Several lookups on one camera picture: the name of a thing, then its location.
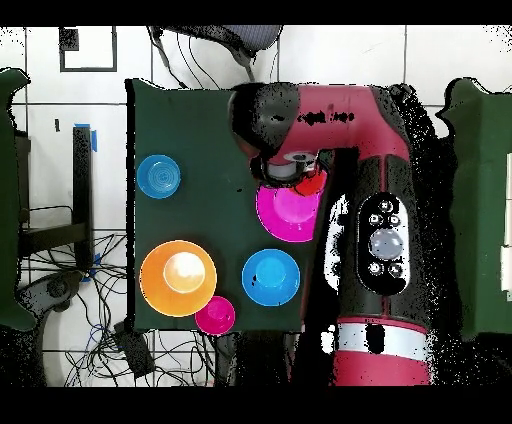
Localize green cloth side table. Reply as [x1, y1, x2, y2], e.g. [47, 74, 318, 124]
[435, 77, 512, 341]
[0, 67, 37, 332]

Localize black square floor frame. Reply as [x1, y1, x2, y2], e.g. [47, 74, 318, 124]
[58, 25, 118, 74]

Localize tangle of floor cables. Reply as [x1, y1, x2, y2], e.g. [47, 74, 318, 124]
[19, 205, 217, 387]

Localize blue tape strip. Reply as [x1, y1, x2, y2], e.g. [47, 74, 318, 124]
[74, 122, 98, 154]

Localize small blue bowl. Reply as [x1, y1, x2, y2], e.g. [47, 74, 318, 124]
[136, 154, 182, 200]

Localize white box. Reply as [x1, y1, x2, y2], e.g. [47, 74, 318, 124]
[499, 245, 512, 293]

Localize orange cup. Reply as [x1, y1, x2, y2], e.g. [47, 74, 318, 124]
[291, 169, 328, 198]

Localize black metal stand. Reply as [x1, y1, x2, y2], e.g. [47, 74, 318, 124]
[15, 125, 97, 269]

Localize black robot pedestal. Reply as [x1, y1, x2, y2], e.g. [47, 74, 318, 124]
[215, 330, 297, 387]

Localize dark green tablecloth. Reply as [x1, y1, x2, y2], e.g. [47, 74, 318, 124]
[124, 77, 337, 333]

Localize medium blue bowl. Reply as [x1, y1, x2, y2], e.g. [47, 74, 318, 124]
[241, 248, 302, 308]

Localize black chair base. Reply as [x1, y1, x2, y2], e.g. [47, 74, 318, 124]
[15, 270, 86, 321]

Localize small pink-red bowl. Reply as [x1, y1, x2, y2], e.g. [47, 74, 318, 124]
[194, 295, 237, 336]

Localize large orange bowl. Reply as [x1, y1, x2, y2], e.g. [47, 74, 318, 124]
[138, 239, 218, 318]

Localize black power strip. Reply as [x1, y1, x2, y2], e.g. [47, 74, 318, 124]
[111, 320, 156, 379]

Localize large pink bowl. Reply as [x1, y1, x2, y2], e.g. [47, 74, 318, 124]
[255, 184, 326, 244]

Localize grey mesh office chair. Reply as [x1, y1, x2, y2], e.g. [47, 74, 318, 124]
[146, 25, 284, 90]

